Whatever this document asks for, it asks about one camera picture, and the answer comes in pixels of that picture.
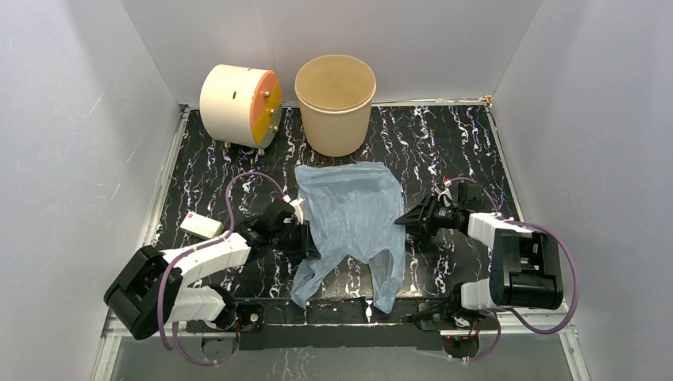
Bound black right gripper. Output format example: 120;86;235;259
394;192;462;239

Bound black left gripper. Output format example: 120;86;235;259
271;220;321;260

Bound translucent blue plastic trash bag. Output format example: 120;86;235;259
290;162;406;314

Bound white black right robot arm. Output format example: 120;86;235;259
290;178;579;335

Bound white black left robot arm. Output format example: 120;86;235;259
103;197;317;340

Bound white trash bag box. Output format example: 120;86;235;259
179;211;224;240

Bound beige round trash bin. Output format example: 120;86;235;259
294;55;377;157

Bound white cylinder with orange face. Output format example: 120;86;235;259
199;64;283;150

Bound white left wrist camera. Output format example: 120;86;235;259
282;194;306;224

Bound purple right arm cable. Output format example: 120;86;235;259
444;176;579;336

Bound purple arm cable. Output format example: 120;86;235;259
444;176;579;336
156;170;290;367

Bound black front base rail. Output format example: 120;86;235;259
199;297;501;361

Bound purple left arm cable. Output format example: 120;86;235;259
156;170;290;367

